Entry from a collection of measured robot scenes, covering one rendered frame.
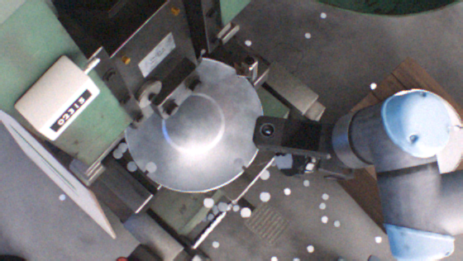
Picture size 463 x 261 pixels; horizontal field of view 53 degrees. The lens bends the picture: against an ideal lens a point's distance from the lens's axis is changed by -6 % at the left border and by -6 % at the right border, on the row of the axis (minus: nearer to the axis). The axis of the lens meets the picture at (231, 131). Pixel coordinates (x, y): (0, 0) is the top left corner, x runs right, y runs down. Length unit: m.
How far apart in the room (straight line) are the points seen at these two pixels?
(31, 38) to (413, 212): 0.43
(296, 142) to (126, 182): 0.51
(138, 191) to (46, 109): 0.63
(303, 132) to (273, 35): 1.29
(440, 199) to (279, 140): 0.24
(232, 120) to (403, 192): 0.53
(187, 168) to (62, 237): 0.96
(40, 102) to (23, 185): 1.49
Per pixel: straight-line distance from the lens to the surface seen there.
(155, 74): 0.80
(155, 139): 1.01
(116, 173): 1.10
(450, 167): 1.53
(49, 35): 0.45
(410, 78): 1.60
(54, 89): 0.47
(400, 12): 0.79
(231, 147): 0.99
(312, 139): 0.68
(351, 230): 1.80
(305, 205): 1.77
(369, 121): 0.58
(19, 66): 0.45
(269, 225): 1.59
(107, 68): 0.59
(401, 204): 0.56
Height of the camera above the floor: 1.75
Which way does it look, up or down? 75 degrees down
